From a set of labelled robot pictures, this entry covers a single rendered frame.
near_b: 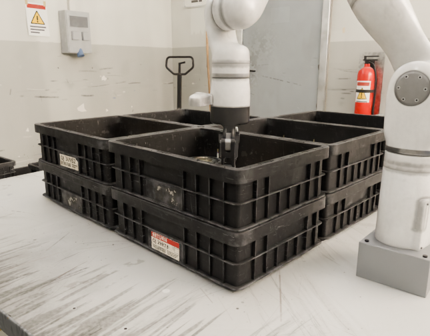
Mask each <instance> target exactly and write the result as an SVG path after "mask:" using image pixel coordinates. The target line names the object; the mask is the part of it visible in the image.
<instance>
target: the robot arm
mask: <svg viewBox="0 0 430 336"><path fill-rule="evenodd" d="M267 2H268V0H207V2H206V5H205V11H204V20H205V28H206V32H207V37H208V41H209V46H210V49H211V53H212V80H211V92H210V93H202V92H196V93H194V94H192V95H191V96H190V97H189V106H192V107H201V106H207V105H210V121H211V122H212V123H213V124H216V125H222V126H223V131H220V134H219V142H220V150H219V155H220V158H221V165H226V166H230V167H235V161H236V160H237V157H238V148H239V140H240V132H237V128H236V126H237V125H245V124H248V122H249V114H250V84H249V65H250V54H249V50H248V48H247V47H246V46H244V45H240V44H238V41H237V36H236V33H235V30H242V29H246V28H249V27H250V26H252V25H253V24H254V23H255V22H256V21H257V20H258V19H259V18H260V16H261V15H262V13H263V11H264V9H265V6H266V4H267ZM347 2H348V4H349V6H350V8H351V10H352V12H353V13H354V15H355V16H356V18H357V20H358V21H359V22H360V24H361V25H362V26H363V28H364V29H365V30H366V31H367V32H368V34H370V36H371V37H372V38H373V39H374V40H375V41H376V42H377V44H378V45H379V46H380V47H381V48H382V50H383V51H384V52H385V54H386V56H387V57H388V59H389V61H390V62H391V65H392V67H393V70H394V74H393V75H392V77H391V79H390V81H389V84H388V88H387V95H386V102H385V118H384V128H383V130H384V136H385V141H386V143H385V156H384V162H383V172H382V178H381V188H380V194H379V204H378V211H377V222H376V226H375V238H376V239H377V240H378V241H380V242H382V243H384V244H386V245H389V246H392V247H396V248H401V249H411V250H415V251H420V250H422V249H424V248H425V247H426V246H428V245H430V42H429V40H428V39H427V37H426V36H425V34H424V32H423V30H422V28H421V26H420V24H419V21H418V19H417V16H416V14H415V12H414V10H413V7H412V5H411V3H410V1H409V0H347ZM225 161H226V162H225Z"/></svg>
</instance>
